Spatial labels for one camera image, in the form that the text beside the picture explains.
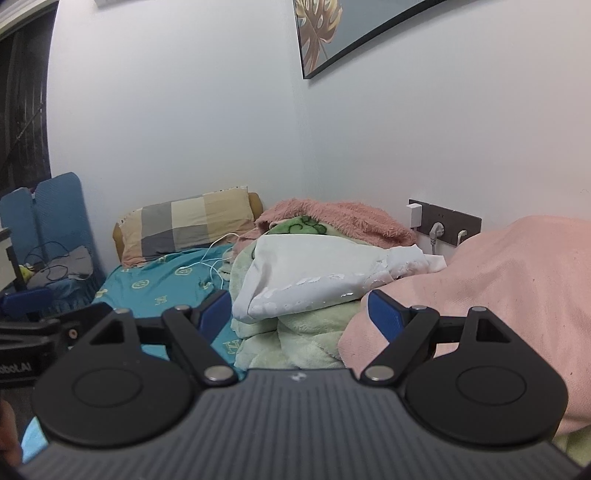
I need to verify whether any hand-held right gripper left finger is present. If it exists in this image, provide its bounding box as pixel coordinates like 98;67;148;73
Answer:
88;291;238;383

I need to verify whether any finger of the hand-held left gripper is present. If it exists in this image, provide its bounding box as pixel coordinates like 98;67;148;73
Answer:
0;288;54;321

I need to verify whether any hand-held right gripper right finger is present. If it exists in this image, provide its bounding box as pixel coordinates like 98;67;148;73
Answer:
360;290;513;383

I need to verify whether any white t-shirt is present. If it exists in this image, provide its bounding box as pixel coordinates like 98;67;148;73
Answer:
232;234;448;324

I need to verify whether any white desk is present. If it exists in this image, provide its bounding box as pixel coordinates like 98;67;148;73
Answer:
0;227;14;291

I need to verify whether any grey cloth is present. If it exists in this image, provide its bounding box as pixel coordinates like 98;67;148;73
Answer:
28;246;93;289

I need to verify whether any teal printed bed sheet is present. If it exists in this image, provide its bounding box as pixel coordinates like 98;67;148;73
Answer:
21;244;245;462

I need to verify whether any green cartoon print blanket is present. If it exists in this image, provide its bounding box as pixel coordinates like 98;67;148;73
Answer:
228;216;591;467

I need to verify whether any blue covered chair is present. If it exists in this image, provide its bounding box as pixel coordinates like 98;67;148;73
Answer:
0;187;38;296
34;172;105;305

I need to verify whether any plaid beige grey pillow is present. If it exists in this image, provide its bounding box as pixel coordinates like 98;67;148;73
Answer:
117;187;257;266

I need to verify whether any pink fluffy blanket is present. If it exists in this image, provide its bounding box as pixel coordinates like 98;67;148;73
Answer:
231;198;419;252

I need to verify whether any peach pink quilt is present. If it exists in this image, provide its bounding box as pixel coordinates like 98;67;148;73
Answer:
338;215;591;437

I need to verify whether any dark grilled window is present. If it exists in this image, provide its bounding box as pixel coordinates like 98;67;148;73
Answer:
0;0;58;195

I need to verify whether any black cable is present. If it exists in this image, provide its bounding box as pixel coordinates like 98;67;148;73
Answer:
23;241;70;282

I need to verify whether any white charging cable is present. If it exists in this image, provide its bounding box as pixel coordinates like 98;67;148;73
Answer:
178;233;241;291

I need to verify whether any dark wall socket panel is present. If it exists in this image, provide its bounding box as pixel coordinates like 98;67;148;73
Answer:
409;199;482;245

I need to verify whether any framed leaf wall picture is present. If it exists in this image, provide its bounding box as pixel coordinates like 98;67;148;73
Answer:
293;0;451;80

